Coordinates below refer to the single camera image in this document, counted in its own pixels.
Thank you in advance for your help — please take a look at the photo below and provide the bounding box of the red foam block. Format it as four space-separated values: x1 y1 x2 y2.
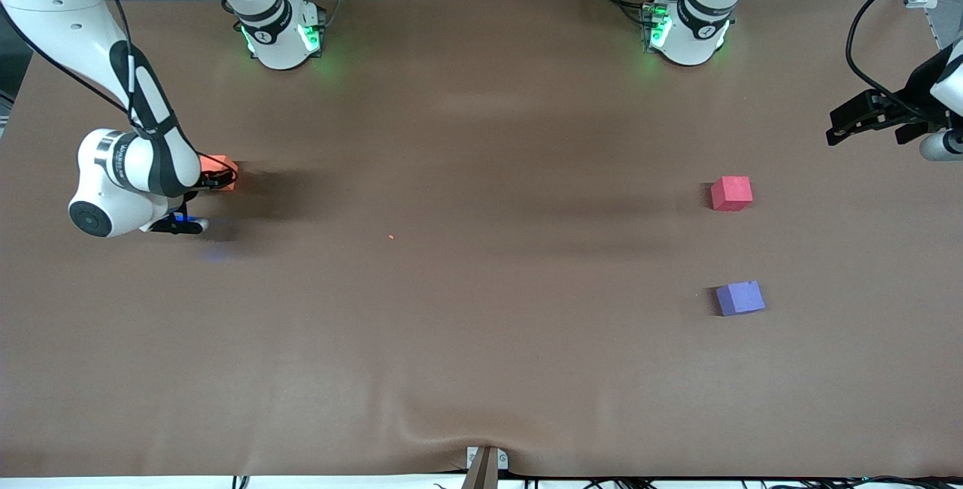
710 175 754 212

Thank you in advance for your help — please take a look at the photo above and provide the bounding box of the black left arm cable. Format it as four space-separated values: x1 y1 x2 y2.
845 0 963 125

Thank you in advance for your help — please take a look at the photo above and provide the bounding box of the orange foam block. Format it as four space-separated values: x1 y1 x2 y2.
202 155 240 192

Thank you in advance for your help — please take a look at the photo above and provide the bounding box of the large table cover mat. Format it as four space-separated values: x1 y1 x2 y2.
0 0 963 479

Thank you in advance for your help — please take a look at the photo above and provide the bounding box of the purple-blue foam block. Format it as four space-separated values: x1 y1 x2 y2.
715 281 767 317

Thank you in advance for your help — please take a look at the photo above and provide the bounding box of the metal table clamp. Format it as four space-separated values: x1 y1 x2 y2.
461 446 509 489

